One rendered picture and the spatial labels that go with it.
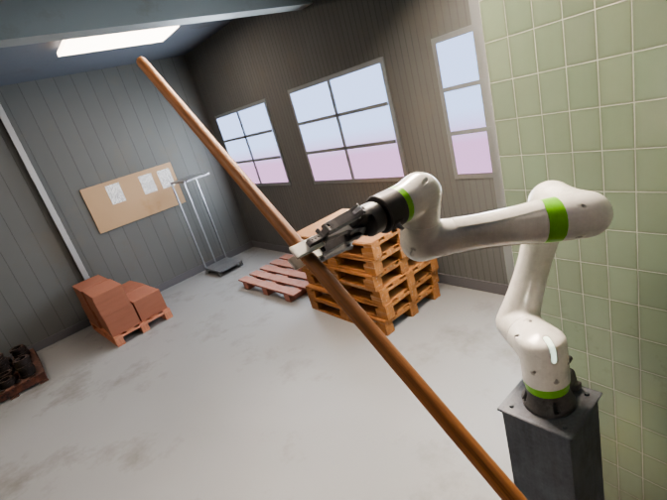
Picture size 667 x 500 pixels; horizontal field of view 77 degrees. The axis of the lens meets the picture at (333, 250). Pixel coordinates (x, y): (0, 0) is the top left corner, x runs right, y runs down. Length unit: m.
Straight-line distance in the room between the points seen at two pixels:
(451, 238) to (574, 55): 0.89
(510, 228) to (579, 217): 0.16
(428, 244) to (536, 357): 0.47
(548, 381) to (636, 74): 0.98
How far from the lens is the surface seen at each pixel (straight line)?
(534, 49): 1.81
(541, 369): 1.35
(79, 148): 7.35
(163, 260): 7.63
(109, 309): 6.12
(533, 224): 1.15
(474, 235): 1.11
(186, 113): 1.16
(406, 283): 4.17
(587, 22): 1.73
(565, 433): 1.42
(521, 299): 1.43
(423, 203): 1.00
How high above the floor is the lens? 2.21
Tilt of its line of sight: 19 degrees down
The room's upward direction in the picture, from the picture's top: 16 degrees counter-clockwise
